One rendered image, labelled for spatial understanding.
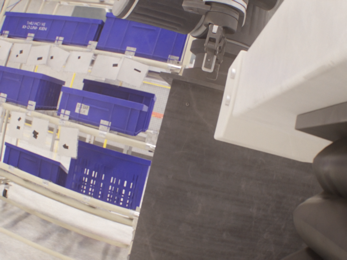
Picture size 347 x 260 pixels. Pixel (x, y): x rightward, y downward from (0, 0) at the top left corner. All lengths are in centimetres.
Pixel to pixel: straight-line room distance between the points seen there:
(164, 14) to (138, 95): 134
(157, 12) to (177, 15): 6
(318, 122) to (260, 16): 119
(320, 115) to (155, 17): 111
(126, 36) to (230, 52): 94
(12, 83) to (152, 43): 71
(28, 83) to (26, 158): 94
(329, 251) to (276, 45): 14
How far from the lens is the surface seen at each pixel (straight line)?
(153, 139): 200
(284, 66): 24
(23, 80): 211
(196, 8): 106
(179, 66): 216
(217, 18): 104
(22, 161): 297
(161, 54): 219
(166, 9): 132
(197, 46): 139
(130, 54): 220
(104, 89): 264
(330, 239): 19
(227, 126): 51
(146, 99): 262
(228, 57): 136
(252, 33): 140
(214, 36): 99
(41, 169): 292
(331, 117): 23
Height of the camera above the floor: 73
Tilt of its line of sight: 1 degrees up
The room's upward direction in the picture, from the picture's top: 14 degrees clockwise
